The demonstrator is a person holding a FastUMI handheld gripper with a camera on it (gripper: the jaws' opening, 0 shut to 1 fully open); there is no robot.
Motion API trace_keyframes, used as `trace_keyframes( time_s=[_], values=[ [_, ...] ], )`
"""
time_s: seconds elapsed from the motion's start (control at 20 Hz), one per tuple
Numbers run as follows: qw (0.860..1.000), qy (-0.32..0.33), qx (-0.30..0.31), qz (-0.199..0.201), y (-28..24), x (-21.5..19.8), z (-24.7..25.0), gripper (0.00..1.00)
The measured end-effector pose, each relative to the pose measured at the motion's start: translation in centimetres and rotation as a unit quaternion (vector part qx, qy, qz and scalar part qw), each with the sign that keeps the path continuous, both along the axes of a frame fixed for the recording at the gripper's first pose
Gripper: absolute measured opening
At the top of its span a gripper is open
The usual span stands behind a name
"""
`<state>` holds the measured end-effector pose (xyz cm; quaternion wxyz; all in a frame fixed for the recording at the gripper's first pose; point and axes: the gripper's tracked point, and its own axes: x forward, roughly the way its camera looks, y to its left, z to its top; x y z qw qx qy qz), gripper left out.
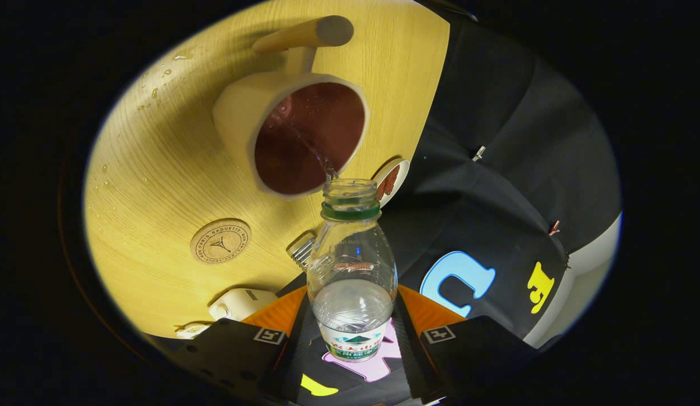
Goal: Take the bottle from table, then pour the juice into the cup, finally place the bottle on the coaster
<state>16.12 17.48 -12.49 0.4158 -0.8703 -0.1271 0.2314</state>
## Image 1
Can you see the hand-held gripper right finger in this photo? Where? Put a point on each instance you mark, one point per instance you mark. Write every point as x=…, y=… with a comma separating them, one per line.
x=409, y=355

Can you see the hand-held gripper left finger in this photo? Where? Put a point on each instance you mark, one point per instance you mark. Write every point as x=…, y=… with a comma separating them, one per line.
x=296, y=361

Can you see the clear plastic juice bottle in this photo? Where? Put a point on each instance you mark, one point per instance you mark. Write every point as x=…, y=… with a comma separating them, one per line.
x=352, y=270

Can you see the round cork coaster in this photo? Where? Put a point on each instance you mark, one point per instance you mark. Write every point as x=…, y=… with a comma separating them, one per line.
x=220, y=241

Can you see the cream cup with red inside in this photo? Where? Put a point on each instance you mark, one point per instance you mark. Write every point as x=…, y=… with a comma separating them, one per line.
x=237, y=113

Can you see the white toaster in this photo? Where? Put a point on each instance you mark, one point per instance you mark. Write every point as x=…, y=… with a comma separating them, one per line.
x=242, y=303

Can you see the red sausage piece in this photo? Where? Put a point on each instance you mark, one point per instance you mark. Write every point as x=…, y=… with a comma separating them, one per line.
x=392, y=179
x=381, y=192

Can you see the white round plate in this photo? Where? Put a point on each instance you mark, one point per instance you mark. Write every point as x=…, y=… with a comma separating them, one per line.
x=403, y=175

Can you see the small red clip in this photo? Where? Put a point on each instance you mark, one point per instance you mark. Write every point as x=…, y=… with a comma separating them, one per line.
x=554, y=228

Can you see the small silver clip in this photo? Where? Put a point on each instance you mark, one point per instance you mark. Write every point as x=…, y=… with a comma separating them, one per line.
x=479, y=153

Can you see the black backdrop cloth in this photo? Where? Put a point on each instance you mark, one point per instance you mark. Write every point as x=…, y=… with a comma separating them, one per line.
x=496, y=141

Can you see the wooden table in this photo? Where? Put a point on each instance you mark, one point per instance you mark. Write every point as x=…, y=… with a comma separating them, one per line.
x=158, y=169

